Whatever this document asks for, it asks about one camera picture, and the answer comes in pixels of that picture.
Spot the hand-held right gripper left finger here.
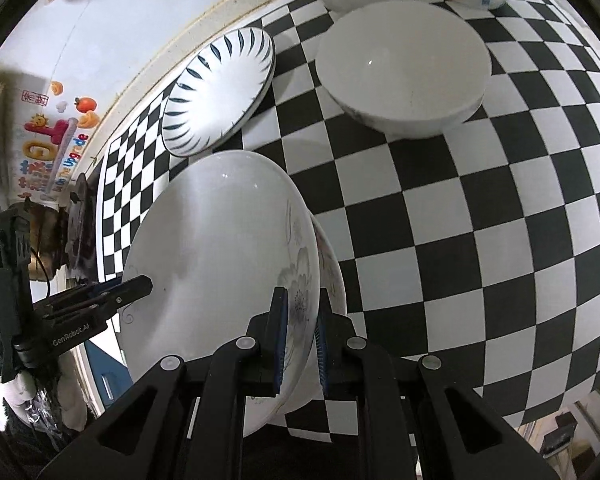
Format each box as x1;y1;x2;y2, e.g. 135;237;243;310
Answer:
37;286;288;480

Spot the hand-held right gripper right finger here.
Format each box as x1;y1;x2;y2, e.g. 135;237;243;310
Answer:
316;287;568;480

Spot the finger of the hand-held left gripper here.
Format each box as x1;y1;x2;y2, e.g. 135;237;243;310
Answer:
42;274;155;318

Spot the large white grey-floral plate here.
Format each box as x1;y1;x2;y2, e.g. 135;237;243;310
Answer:
116;150;317;438

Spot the white pink-floral plate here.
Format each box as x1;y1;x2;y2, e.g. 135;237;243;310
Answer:
280;215;347;411

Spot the white plate with blue leaves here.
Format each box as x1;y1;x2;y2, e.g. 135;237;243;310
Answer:
161;26;276;157

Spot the blue cabinet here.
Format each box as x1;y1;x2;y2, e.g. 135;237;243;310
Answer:
87;332;133;411

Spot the black and white checkered mat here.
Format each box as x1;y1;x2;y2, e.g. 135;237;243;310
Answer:
95;0;600;443

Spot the dark box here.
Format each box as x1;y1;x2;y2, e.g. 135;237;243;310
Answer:
540;412;578;461

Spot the black cable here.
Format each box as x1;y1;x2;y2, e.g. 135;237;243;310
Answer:
29;245;52;293

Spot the colourful fruit wall sticker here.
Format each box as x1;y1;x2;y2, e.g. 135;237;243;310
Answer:
15;80;101;196

